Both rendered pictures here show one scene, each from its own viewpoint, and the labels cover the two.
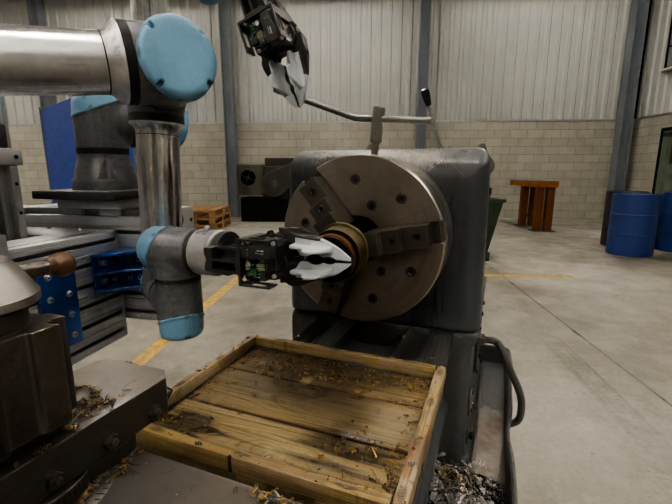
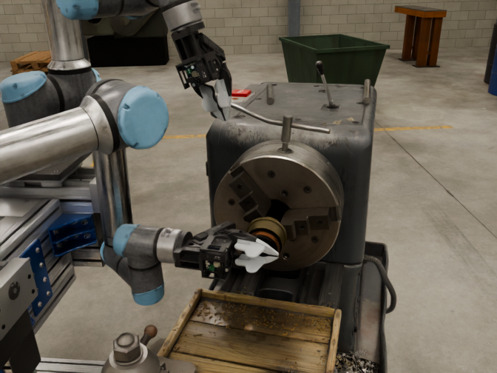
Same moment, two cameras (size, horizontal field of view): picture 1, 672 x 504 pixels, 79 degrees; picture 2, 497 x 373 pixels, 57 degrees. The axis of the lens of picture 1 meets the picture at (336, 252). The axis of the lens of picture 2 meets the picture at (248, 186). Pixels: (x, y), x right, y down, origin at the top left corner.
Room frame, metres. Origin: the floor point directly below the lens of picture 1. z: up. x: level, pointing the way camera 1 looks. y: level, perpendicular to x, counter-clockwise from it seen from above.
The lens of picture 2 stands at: (-0.24, 0.12, 1.61)
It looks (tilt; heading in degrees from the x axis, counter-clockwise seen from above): 24 degrees down; 354
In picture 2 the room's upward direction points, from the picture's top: 2 degrees counter-clockwise
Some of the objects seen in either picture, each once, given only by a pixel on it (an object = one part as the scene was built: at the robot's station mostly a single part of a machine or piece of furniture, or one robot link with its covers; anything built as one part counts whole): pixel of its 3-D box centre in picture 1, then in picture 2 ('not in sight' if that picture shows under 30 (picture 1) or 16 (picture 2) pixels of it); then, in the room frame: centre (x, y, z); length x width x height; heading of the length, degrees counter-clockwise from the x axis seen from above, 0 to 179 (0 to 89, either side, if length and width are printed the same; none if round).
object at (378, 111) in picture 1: (375, 139); (285, 139); (0.78, -0.07, 1.26); 0.02 x 0.02 x 0.12
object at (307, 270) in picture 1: (317, 272); (255, 263); (0.58, 0.03, 1.06); 0.09 x 0.06 x 0.03; 68
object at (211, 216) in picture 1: (204, 218); (47, 67); (8.62, 2.80, 0.22); 1.25 x 0.86 x 0.44; 179
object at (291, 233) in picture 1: (295, 242); (237, 240); (0.61, 0.06, 1.10); 0.09 x 0.02 x 0.05; 68
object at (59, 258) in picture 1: (45, 267); (146, 337); (0.30, 0.22, 1.14); 0.04 x 0.02 x 0.02; 158
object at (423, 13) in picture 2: (530, 203); (416, 34); (8.93, -4.25, 0.50); 1.61 x 0.44 x 1.00; 176
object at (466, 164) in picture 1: (402, 222); (298, 158); (1.17, -0.19, 1.06); 0.59 x 0.48 x 0.39; 158
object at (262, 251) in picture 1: (253, 256); (206, 251); (0.61, 0.13, 1.08); 0.12 x 0.09 x 0.08; 68
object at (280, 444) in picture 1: (302, 403); (251, 347); (0.52, 0.05, 0.89); 0.36 x 0.30 x 0.04; 68
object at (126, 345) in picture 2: not in sight; (126, 345); (0.25, 0.24, 1.17); 0.04 x 0.04 x 0.03
